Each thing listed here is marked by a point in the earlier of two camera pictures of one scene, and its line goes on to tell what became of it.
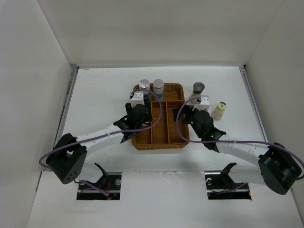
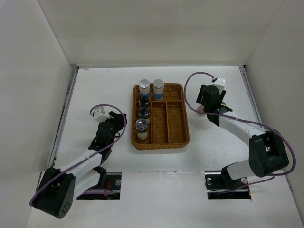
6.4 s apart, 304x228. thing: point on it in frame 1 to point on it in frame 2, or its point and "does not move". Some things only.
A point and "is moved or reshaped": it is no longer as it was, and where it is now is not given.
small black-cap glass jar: (145, 123) is moved or reshaped
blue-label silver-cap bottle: (158, 85) does not move
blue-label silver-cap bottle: (145, 84) does not move
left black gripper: (147, 117) to (117, 119)
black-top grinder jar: (198, 89) to (141, 126)
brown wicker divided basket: (163, 132) does not move
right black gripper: (187, 110) to (200, 96)
